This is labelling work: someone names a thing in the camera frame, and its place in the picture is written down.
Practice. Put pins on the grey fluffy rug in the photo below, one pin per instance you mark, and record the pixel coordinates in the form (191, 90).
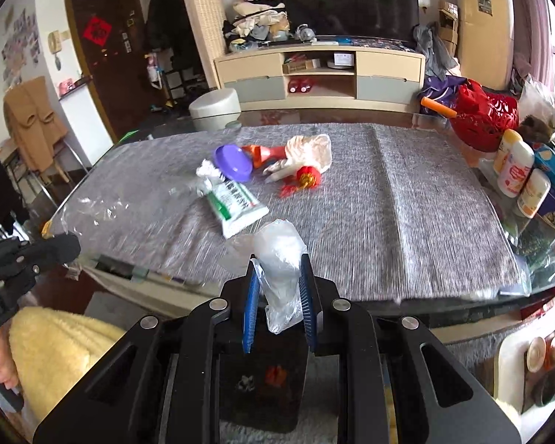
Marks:
(277, 438)

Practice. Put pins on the pile of clothes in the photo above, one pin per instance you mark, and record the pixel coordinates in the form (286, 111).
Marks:
(259, 21)

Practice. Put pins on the glass coffee table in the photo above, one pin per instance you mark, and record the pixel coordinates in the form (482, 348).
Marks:
(444, 317)

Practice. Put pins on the white round stool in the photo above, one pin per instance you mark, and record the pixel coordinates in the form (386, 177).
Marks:
(215, 106)

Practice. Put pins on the dark brown door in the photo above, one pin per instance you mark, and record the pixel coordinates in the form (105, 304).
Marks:
(120, 83)

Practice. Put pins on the pink curtain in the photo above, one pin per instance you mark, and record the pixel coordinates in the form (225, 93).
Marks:
(529, 23)

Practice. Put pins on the person's yellow fleece left leg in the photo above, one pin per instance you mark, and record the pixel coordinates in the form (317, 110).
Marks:
(60, 356)

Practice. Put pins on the tan coat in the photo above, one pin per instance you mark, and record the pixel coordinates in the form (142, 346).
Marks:
(32, 125)

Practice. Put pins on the crumpled clear plastic wrapper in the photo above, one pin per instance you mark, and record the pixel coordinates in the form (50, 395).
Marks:
(189, 189)

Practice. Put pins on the purple plastic bag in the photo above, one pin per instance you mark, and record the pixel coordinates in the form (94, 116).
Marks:
(441, 88)

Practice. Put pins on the black hanging coat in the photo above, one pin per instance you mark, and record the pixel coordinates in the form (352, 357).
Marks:
(166, 18)

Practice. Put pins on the yellow cap bottle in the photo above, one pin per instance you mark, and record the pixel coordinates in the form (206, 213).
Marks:
(506, 145)

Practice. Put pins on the beige TV cabinet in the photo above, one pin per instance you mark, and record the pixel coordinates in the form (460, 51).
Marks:
(254, 67)

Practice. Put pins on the beige wall intercom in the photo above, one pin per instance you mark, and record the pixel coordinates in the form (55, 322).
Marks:
(54, 44)

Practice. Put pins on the small white box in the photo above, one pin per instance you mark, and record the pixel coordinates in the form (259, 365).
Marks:
(343, 59)

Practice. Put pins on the red diamond door decoration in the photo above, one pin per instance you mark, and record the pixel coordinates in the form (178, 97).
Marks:
(96, 31)

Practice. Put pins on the white green medicine packet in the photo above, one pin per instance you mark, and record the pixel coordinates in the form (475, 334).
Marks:
(233, 208)

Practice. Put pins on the storage rack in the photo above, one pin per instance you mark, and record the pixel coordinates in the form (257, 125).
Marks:
(185, 83)

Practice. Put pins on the white plastic basket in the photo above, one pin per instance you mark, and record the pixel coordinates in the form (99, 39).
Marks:
(508, 365)

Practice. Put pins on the grey garment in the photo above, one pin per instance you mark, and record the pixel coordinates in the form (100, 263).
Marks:
(432, 51)

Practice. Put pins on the white bottle pink label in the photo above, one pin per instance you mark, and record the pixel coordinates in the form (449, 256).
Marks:
(515, 169)

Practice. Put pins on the wall photo collage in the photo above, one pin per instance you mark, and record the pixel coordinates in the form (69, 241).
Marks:
(21, 46)

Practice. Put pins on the clear plastic bag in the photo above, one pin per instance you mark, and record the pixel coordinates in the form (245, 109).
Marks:
(277, 259)

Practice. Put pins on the metal chair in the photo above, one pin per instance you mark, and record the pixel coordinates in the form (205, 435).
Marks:
(71, 159)

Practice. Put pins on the white crumpled tissue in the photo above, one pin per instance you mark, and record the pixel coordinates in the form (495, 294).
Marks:
(207, 169)

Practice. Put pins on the purple plastic lid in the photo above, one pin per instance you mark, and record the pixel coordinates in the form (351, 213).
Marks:
(233, 163)

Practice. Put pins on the black television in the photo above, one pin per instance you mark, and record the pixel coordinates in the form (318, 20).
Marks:
(351, 4)

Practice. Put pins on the large cardboard box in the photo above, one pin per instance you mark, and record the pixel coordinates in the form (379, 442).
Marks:
(485, 27)

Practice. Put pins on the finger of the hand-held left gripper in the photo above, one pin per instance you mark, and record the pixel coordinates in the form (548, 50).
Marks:
(58, 247)

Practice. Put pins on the grey woven tablecloth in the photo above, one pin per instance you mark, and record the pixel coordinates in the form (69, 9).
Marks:
(351, 222)

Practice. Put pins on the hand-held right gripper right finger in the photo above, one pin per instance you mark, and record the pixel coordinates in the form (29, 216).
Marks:
(309, 307)

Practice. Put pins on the orange tube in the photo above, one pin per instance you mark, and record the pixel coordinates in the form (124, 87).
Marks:
(439, 107)

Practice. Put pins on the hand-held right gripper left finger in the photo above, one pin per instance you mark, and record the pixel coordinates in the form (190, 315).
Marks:
(252, 307)

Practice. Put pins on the white bottle orange label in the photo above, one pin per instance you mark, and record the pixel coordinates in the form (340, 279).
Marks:
(533, 194)

